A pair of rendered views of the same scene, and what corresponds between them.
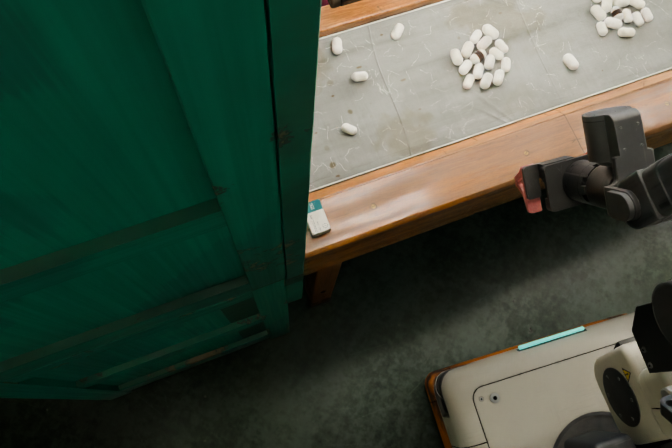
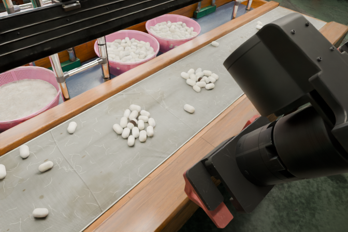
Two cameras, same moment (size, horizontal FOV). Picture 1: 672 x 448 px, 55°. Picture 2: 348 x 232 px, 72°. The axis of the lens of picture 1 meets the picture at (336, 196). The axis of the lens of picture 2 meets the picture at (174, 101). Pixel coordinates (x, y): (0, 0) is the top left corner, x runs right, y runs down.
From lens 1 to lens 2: 0.66 m
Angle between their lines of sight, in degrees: 30
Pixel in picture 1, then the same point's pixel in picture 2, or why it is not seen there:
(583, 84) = (202, 117)
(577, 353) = not seen: outside the picture
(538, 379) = not seen: outside the picture
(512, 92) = (162, 136)
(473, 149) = (149, 185)
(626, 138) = (309, 44)
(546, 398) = not seen: outside the picture
